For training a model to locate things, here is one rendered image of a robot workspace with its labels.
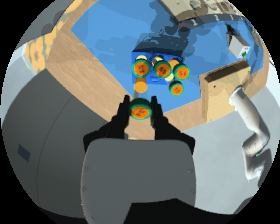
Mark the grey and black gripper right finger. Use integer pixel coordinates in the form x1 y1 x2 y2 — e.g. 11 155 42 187
150 96 195 156

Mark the blue bench mat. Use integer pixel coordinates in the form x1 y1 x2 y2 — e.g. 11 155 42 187
70 0 264 113

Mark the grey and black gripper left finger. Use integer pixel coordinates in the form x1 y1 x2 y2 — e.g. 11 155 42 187
83 95 130 154

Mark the blue tube rack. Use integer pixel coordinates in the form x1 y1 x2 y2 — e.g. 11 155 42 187
132 50 183 85

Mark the white blank tube rack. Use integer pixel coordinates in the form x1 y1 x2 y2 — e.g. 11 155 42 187
252 26 264 48

